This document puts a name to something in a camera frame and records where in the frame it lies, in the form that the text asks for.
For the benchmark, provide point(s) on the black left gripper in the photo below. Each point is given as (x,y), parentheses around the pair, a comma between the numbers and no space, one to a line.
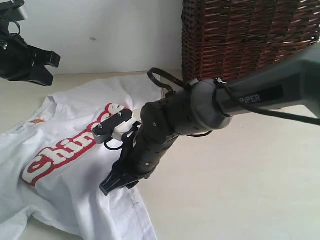
(16,58)

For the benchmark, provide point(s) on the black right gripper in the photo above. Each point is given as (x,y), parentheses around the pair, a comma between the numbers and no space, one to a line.
(163,122)

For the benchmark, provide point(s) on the white t-shirt red lettering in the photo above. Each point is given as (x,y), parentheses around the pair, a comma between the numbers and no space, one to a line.
(52,170)

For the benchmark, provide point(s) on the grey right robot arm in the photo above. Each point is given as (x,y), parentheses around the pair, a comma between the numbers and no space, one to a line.
(289,89)

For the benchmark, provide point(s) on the dark red wicker basket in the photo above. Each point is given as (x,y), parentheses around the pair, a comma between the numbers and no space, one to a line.
(233,38)

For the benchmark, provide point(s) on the orange garment neck tag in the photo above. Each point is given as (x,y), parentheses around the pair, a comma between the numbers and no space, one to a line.
(38,121)

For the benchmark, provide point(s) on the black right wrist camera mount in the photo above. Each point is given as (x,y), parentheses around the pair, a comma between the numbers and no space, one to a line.
(114,127)

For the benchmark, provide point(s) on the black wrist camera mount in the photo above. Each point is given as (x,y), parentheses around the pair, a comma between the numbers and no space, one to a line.
(114,127)
(13,9)

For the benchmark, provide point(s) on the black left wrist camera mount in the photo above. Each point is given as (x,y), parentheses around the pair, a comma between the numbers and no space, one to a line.
(13,9)

